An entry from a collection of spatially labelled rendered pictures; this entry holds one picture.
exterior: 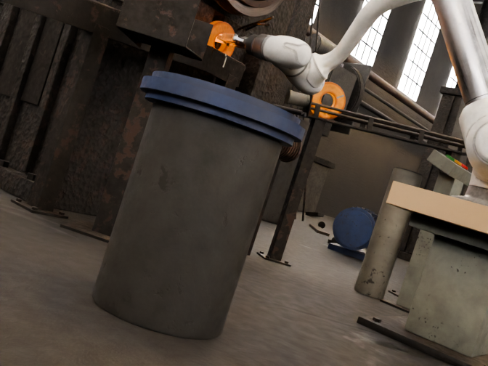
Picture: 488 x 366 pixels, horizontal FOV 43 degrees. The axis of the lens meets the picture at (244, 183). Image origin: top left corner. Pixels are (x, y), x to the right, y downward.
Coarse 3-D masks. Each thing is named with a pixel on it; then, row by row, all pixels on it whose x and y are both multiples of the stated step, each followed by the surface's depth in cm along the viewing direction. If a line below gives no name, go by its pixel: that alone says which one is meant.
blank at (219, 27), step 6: (216, 24) 228; (222, 24) 230; (228, 24) 232; (216, 30) 229; (222, 30) 231; (228, 30) 233; (210, 36) 227; (216, 36) 230; (210, 42) 228; (222, 48) 235; (228, 48) 235; (234, 48) 238; (228, 54) 236
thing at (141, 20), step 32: (128, 0) 170; (160, 0) 169; (192, 0) 169; (128, 32) 179; (160, 32) 169; (192, 32) 195; (160, 64) 182; (128, 128) 182; (128, 160) 182; (64, 224) 177; (96, 224) 182
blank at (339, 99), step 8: (328, 88) 258; (336, 88) 259; (320, 96) 257; (336, 96) 259; (344, 96) 260; (336, 104) 259; (344, 104) 260; (312, 112) 259; (320, 112) 258; (336, 112) 260
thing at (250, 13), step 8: (224, 0) 231; (232, 0) 229; (280, 0) 248; (232, 8) 235; (240, 8) 233; (248, 8) 236; (256, 8) 239; (264, 8) 243; (272, 8) 246; (248, 16) 239; (256, 16) 240
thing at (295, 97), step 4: (288, 92) 255; (292, 92) 253; (296, 92) 255; (288, 96) 254; (292, 96) 253; (296, 96) 254; (300, 96) 254; (304, 96) 255; (308, 96) 255; (288, 100) 253; (292, 100) 254; (296, 100) 254; (300, 100) 254; (304, 100) 255; (308, 100) 255; (288, 104) 255; (292, 104) 256; (296, 104) 255; (300, 104) 255; (304, 104) 255; (308, 104) 255
